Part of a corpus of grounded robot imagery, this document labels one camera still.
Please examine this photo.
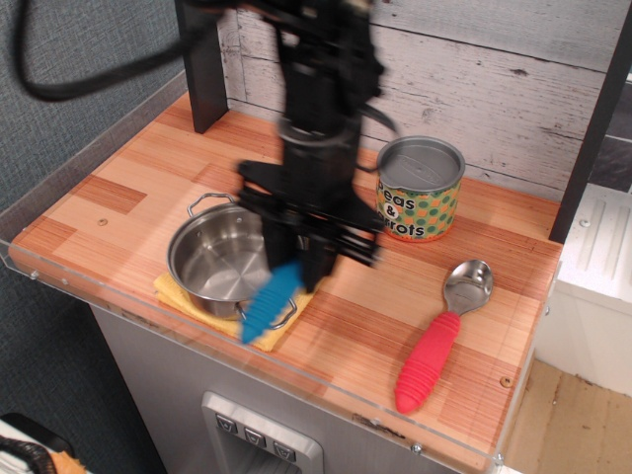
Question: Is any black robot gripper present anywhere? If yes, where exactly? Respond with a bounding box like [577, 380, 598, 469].
[238, 116, 381, 291]

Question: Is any blue handled metal fork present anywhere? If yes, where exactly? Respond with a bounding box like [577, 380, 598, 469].
[241, 260, 302, 344]

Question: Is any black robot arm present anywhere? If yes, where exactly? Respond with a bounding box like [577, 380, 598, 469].
[238, 1, 384, 291]

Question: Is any stainless steel pot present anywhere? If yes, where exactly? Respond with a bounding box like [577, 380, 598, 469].
[167, 193, 270, 321]

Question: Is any yellow cloth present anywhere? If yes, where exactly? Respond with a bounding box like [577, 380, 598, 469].
[153, 274, 317, 353]

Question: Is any peas and carrots can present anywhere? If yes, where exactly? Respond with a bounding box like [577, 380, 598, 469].
[376, 136, 465, 243]

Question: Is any grey toy kitchen cabinet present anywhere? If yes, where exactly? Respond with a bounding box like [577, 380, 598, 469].
[94, 298, 512, 473]

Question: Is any silver button panel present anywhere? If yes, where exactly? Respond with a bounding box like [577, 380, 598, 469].
[201, 391, 325, 473]

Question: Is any white toy sink unit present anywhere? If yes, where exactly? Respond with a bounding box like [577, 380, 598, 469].
[534, 184, 631, 395]

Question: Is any black object bottom left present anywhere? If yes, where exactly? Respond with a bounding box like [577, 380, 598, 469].
[1, 413, 88, 473]

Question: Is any red handled metal spoon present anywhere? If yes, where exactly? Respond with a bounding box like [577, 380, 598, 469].
[394, 260, 494, 414]

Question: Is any dark left vertical post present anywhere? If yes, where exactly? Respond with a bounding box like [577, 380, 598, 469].
[175, 1, 228, 133]

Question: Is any dark vertical post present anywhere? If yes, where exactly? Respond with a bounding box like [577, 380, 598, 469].
[175, 1, 228, 133]
[549, 8, 631, 244]

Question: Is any clear acrylic guard rail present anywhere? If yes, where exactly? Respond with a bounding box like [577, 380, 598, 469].
[0, 71, 505, 474]

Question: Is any black cable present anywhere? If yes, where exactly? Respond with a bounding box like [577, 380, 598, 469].
[12, 0, 208, 104]

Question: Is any dark right vertical post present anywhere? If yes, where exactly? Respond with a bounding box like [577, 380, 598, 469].
[549, 8, 631, 244]

